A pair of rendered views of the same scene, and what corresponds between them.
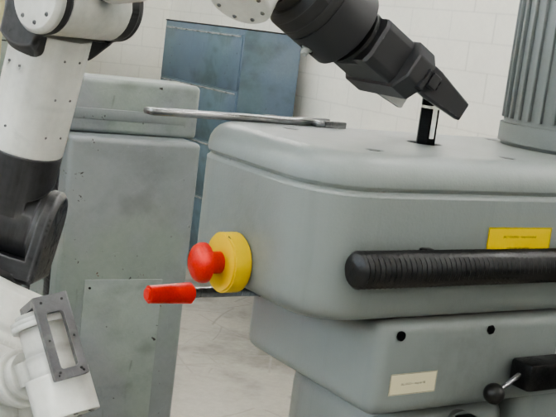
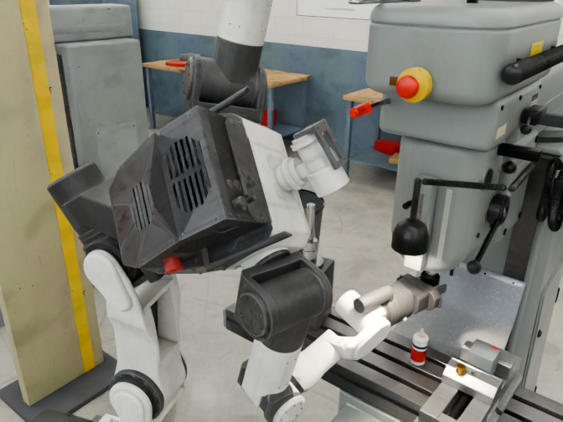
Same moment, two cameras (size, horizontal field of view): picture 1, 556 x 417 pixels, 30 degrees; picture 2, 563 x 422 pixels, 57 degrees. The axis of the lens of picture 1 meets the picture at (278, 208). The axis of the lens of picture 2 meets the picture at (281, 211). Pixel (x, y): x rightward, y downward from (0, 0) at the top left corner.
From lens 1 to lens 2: 60 cm
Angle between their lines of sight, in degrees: 23
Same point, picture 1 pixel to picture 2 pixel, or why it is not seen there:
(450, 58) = not seen: outside the picture
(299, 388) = (414, 148)
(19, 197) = (249, 70)
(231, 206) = (407, 53)
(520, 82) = not seen: outside the picture
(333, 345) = (457, 120)
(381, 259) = (523, 66)
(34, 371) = (316, 167)
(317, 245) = (485, 64)
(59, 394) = (336, 176)
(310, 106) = (147, 12)
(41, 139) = (260, 32)
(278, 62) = not seen: outside the picture
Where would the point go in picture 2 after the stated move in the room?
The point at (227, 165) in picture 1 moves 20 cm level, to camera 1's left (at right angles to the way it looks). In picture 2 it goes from (401, 29) to (294, 31)
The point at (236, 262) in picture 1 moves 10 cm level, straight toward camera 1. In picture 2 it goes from (427, 83) to (465, 95)
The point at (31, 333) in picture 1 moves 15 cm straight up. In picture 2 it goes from (310, 146) to (313, 59)
